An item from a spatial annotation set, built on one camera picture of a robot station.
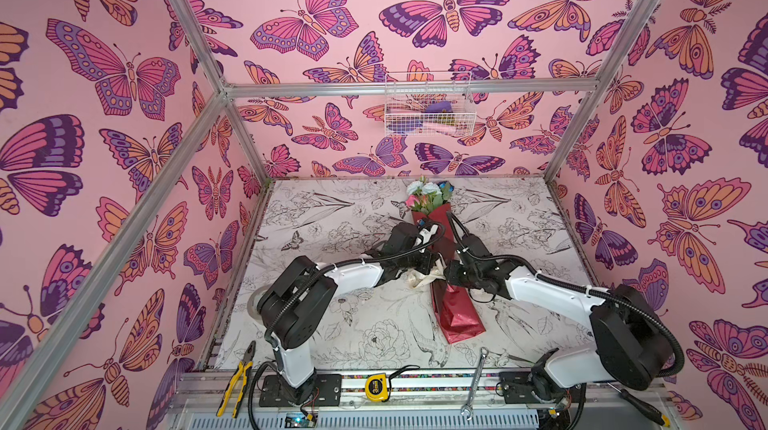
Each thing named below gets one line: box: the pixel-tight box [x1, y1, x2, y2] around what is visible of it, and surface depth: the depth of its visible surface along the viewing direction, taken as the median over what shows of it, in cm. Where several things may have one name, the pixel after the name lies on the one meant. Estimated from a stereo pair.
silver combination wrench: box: [460, 347, 489, 420], surface depth 74 cm
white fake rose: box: [406, 180, 443, 209], surface depth 112 cm
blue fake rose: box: [439, 181, 455, 201], surface depth 112 cm
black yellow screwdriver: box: [607, 382, 670, 428], surface depth 70 cm
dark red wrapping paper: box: [411, 203, 487, 344], surface depth 84 cm
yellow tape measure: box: [365, 373, 391, 402], surface depth 74 cm
